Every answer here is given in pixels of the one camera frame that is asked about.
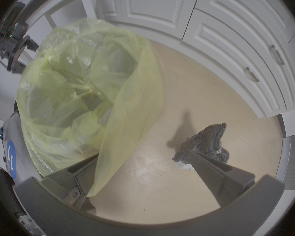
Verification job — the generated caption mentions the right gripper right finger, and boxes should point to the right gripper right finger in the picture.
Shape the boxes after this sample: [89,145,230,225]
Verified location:
[188,149,256,209]

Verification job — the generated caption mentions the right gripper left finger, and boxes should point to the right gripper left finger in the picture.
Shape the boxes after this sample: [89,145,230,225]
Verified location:
[41,154,99,212]

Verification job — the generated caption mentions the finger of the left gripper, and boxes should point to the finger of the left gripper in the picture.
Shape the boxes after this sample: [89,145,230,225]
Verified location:
[13,62,25,74]
[24,35,38,51]

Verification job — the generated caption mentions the yellow plastic bag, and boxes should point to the yellow plastic bag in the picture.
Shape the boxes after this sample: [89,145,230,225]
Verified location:
[16,18,164,197]

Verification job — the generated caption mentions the black plastic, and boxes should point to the black plastic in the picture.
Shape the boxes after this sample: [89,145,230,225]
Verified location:
[172,122,230,167]

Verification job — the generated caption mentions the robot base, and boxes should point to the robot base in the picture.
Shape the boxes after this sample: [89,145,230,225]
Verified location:
[0,102,43,181]

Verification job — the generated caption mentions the white chair dark grey seat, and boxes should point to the white chair dark grey seat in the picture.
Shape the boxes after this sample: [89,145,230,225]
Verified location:
[22,0,100,34]

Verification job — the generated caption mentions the white wardrobe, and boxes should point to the white wardrobe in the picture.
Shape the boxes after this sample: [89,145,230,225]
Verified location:
[88,0,295,119]

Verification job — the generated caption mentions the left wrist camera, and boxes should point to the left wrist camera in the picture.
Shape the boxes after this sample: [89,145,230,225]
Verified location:
[13,22,28,39]

